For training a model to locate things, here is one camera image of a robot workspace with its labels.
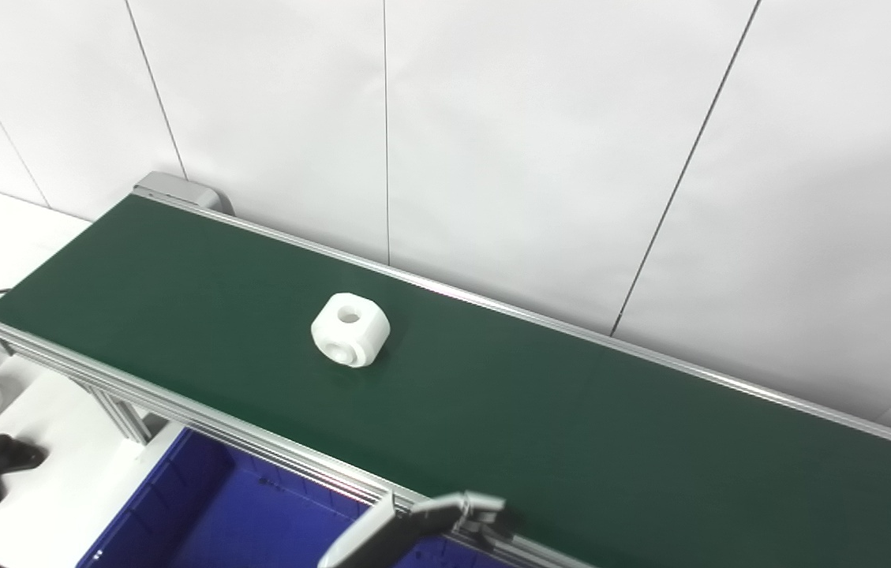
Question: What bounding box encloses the white round plastic part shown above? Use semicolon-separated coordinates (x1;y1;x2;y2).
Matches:
311;293;391;369

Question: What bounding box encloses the grey conveyor end housing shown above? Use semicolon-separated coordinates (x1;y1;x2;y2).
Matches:
133;171;234;216

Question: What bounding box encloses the blue plastic bin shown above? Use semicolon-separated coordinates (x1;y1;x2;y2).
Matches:
74;426;525;568

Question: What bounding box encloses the green conveyor belt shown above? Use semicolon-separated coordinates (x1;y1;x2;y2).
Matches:
0;193;891;568
0;189;891;568

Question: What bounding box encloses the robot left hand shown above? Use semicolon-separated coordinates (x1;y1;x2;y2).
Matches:
317;491;517;568

